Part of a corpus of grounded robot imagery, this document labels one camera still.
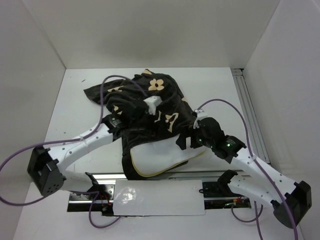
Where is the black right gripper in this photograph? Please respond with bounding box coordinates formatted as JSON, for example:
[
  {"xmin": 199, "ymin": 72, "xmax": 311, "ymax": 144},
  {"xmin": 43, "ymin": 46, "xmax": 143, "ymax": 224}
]
[{"xmin": 175, "ymin": 124, "xmax": 214, "ymax": 150}]

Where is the white pillow yellow edge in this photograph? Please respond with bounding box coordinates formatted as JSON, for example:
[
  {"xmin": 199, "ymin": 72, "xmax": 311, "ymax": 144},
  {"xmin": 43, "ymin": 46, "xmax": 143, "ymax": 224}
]
[{"xmin": 130, "ymin": 136, "xmax": 206, "ymax": 178}]

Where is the black floral plush pillowcase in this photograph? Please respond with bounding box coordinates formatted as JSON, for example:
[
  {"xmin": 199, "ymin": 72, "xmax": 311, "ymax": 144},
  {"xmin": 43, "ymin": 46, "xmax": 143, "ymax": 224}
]
[{"xmin": 84, "ymin": 69, "xmax": 205, "ymax": 180}]

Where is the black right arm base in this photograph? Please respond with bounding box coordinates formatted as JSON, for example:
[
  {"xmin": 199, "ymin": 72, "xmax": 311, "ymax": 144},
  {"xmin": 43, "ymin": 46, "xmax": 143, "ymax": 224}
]
[{"xmin": 199, "ymin": 170, "xmax": 251, "ymax": 210}]

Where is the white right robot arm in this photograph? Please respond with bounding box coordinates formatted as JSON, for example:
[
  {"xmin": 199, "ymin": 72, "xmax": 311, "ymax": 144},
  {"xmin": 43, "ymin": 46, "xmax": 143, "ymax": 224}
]
[{"xmin": 176, "ymin": 117, "xmax": 312, "ymax": 229}]

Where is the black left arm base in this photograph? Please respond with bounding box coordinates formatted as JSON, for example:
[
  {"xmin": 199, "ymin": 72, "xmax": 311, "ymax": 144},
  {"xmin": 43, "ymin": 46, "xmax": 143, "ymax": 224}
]
[{"xmin": 67, "ymin": 172, "xmax": 112, "ymax": 205}]

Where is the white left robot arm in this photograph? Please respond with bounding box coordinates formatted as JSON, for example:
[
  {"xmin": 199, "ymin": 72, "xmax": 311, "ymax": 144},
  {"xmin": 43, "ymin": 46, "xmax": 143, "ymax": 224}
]
[{"xmin": 27, "ymin": 96, "xmax": 162, "ymax": 200}]

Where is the white cover panel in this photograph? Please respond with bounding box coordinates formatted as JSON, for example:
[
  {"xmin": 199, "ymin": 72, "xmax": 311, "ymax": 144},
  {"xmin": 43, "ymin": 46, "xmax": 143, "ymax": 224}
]
[{"xmin": 112, "ymin": 180, "xmax": 206, "ymax": 217}]

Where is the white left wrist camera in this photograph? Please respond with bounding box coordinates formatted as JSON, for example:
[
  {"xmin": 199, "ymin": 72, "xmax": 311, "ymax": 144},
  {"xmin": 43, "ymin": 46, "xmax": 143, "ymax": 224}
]
[{"xmin": 143, "ymin": 95, "xmax": 162, "ymax": 116}]

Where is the aluminium front rail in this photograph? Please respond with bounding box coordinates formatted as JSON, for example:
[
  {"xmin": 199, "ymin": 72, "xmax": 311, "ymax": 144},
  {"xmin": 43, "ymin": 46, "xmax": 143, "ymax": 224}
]
[{"xmin": 84, "ymin": 170, "xmax": 273, "ymax": 182}]

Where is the aluminium side rail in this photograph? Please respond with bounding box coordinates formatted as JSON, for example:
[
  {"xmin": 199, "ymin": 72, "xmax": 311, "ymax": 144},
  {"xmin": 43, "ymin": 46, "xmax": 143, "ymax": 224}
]
[{"xmin": 230, "ymin": 68, "xmax": 271, "ymax": 165}]

